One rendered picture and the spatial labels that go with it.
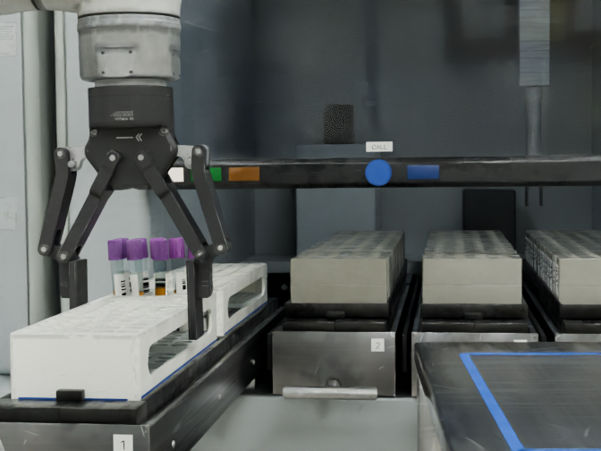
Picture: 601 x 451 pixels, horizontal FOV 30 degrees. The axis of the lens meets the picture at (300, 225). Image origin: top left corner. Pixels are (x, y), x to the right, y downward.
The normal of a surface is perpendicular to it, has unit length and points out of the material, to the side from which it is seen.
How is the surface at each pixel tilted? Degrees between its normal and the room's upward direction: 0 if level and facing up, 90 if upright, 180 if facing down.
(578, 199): 90
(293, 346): 90
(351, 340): 90
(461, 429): 0
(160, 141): 91
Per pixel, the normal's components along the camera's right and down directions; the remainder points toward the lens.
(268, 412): -0.13, 0.05
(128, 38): 0.15, 0.06
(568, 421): -0.01, -1.00
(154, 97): 0.62, 0.04
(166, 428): 0.99, 0.00
